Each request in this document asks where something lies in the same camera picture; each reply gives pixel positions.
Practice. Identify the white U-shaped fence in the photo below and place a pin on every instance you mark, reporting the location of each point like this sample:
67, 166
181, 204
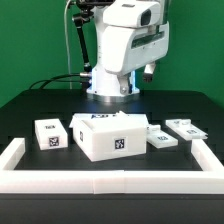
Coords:
208, 180

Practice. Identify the small white cabinet top block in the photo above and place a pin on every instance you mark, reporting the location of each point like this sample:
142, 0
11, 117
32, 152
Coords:
50, 134

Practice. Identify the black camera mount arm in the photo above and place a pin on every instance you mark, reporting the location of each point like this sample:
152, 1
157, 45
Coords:
84, 16

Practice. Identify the white cabinet door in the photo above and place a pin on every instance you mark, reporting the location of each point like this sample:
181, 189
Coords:
186, 129
159, 138

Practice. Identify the white base tag plate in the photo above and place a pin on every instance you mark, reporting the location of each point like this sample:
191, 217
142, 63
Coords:
120, 114

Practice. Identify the white cabinet body box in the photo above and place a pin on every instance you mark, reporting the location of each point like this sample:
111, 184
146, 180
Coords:
109, 138

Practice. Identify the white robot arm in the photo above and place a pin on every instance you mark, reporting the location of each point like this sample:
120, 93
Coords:
131, 34

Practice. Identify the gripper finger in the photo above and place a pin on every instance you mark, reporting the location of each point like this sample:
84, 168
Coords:
148, 72

